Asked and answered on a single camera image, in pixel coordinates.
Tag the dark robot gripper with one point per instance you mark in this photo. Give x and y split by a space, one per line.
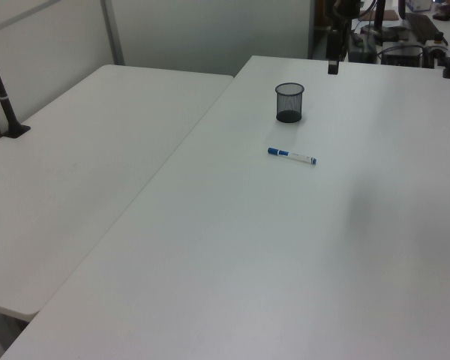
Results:
333 45

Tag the blue and white marker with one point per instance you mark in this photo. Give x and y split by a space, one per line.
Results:
291 155

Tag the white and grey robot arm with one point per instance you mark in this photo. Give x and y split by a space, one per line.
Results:
347 9

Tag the black mesh pen cup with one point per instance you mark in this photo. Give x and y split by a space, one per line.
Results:
289 103

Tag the black monitor stand base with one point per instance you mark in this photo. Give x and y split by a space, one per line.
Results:
384 33

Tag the black electronics box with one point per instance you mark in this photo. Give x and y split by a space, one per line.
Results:
403 56

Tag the black keyboard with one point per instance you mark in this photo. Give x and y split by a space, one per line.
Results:
422 26

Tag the blue and white cardboard box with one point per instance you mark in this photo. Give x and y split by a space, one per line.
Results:
418 4

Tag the black camera pole with base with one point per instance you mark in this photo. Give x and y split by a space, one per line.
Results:
2 93

